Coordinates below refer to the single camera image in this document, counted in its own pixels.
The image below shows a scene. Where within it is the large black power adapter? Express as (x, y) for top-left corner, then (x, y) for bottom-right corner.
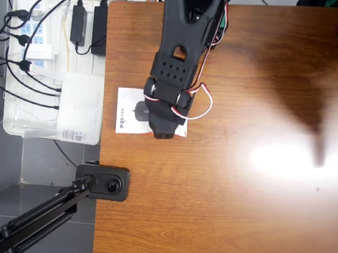
(90, 5), (110, 57)

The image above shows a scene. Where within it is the white power strip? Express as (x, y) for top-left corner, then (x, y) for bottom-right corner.
(11, 0), (58, 78)

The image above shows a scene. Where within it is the thin yellow cable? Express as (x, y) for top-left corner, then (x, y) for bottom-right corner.
(58, 2), (76, 73)

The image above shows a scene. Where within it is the black power plug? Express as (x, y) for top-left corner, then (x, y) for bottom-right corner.
(16, 34), (33, 48)
(17, 59), (34, 73)
(4, 8), (30, 20)

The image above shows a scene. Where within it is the white router antenna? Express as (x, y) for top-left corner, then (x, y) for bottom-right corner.
(29, 64), (65, 81)
(23, 129), (58, 141)

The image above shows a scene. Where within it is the black floor cable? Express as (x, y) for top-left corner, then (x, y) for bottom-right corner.
(51, 139), (81, 167)

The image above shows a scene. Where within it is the white orange mouse box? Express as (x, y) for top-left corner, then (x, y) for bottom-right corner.
(114, 86), (191, 140)

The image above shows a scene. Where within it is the slim black power adapter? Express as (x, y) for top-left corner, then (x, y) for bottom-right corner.
(69, 4), (89, 46)

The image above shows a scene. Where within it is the black router cable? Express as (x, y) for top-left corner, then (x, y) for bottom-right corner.
(0, 62), (64, 110)
(25, 70), (64, 93)
(1, 60), (65, 98)

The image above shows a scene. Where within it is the white charger plug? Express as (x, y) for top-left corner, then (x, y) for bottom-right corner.
(26, 42), (55, 63)

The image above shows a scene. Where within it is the black stand clamp base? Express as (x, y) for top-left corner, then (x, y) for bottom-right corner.
(73, 160), (132, 203)

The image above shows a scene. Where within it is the white plastic tray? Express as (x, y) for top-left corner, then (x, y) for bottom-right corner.
(1, 0), (113, 144)

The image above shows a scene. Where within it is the white router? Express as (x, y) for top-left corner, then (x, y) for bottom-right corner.
(55, 71), (107, 146)

